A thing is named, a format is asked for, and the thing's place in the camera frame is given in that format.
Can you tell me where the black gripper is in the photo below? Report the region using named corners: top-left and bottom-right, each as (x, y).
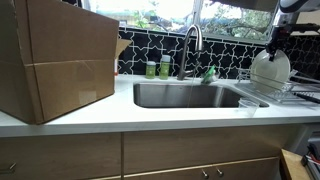
top-left (266, 23), bottom-right (292, 63)

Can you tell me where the brown cardboard box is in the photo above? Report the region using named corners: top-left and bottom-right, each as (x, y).
top-left (0, 0), bottom-right (133, 125)

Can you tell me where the stainless steel sink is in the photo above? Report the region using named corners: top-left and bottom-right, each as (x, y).
top-left (133, 82), bottom-right (270, 110)

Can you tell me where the metal wire dish rack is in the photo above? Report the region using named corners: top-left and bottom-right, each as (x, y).
top-left (234, 68), bottom-right (320, 108)

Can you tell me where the wooden kitchen cabinet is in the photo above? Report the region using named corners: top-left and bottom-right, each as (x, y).
top-left (0, 123), bottom-right (303, 180)

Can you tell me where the clear plastic cup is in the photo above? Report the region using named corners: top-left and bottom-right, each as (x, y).
top-left (237, 97), bottom-right (260, 118)

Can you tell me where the short green soap bottle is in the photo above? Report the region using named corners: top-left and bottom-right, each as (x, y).
top-left (145, 60), bottom-right (157, 80)

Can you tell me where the green sponge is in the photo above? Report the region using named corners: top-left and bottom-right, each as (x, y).
top-left (201, 64), bottom-right (218, 85)

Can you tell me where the tall green soap bottle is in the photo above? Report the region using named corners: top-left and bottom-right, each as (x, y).
top-left (159, 54), bottom-right (172, 81)

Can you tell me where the colourful floral ceramic plate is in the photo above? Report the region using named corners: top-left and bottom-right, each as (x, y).
top-left (249, 49), bottom-right (292, 92)

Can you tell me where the kitchen window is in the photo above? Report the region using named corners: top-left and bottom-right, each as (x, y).
top-left (83, 0), bottom-right (279, 43)

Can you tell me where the wooden platform board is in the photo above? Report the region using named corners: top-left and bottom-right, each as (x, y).
top-left (279, 148), bottom-right (313, 180)

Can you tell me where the curved steel kitchen faucet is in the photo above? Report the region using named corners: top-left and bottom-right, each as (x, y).
top-left (176, 24), bottom-right (204, 82)

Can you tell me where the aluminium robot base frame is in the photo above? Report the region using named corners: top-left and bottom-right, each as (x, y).
top-left (301, 131), bottom-right (320, 180)

